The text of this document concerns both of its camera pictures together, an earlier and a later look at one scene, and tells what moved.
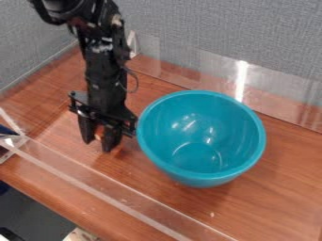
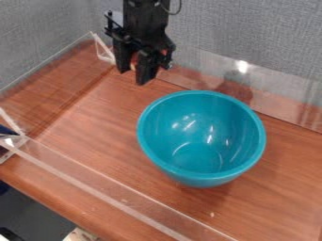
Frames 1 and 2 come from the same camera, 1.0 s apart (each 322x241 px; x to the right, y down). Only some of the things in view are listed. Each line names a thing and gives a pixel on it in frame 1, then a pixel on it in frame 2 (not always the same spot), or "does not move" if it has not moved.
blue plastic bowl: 204,136 does not move
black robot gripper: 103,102 → 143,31
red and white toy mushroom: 98,135 → 135,56
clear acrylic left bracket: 12,137 does not move
